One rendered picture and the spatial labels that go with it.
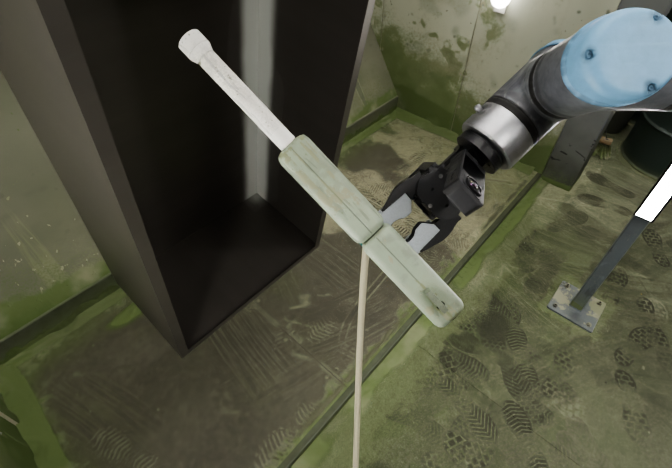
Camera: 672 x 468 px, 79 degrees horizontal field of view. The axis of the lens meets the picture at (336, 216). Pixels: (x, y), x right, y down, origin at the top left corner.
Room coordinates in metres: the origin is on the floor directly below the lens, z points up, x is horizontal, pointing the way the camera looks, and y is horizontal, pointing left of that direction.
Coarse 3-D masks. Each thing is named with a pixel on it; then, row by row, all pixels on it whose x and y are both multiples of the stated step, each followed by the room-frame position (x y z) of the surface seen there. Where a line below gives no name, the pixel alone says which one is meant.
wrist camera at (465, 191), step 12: (456, 156) 0.45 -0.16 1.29; (468, 156) 0.44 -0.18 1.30; (456, 168) 0.40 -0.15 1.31; (468, 168) 0.40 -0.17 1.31; (480, 168) 0.43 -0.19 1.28; (456, 180) 0.36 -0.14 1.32; (468, 180) 0.36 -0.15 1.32; (480, 180) 0.40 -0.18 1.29; (444, 192) 0.36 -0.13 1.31; (456, 192) 0.35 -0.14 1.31; (468, 192) 0.35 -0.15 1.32; (480, 192) 0.36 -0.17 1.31; (456, 204) 0.35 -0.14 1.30; (468, 204) 0.34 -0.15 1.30; (480, 204) 0.34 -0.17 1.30
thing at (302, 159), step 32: (192, 32) 0.49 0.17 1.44; (224, 64) 0.48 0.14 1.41; (288, 160) 0.40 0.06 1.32; (320, 160) 0.40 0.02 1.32; (320, 192) 0.38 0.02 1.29; (352, 192) 0.38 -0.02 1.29; (352, 224) 0.35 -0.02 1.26; (384, 224) 0.37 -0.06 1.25; (384, 256) 0.33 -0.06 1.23; (416, 256) 0.33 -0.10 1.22; (416, 288) 0.30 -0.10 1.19; (448, 288) 0.31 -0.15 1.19; (448, 320) 0.28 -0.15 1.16
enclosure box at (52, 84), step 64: (0, 0) 0.52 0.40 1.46; (64, 0) 0.79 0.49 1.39; (128, 0) 0.88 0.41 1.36; (192, 0) 0.99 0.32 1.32; (256, 0) 1.14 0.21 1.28; (320, 0) 1.00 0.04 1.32; (0, 64) 0.67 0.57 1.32; (64, 64) 0.44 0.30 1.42; (128, 64) 0.87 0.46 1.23; (192, 64) 0.99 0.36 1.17; (256, 64) 1.16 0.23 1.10; (320, 64) 1.00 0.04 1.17; (64, 128) 0.53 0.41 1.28; (128, 128) 0.86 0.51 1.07; (192, 128) 1.00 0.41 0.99; (256, 128) 1.19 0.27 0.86; (320, 128) 1.00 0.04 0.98; (128, 192) 0.48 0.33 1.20; (192, 192) 1.01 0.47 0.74; (256, 192) 1.24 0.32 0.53; (128, 256) 0.55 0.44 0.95; (192, 256) 0.92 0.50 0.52; (256, 256) 0.94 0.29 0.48; (192, 320) 0.69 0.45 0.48
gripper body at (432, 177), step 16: (464, 144) 0.48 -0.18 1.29; (480, 144) 0.45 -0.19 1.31; (448, 160) 0.48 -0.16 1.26; (480, 160) 0.45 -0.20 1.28; (496, 160) 0.44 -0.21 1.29; (432, 176) 0.42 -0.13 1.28; (416, 192) 0.41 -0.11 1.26; (432, 192) 0.41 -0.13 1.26; (432, 208) 0.40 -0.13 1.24; (448, 208) 0.40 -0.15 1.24
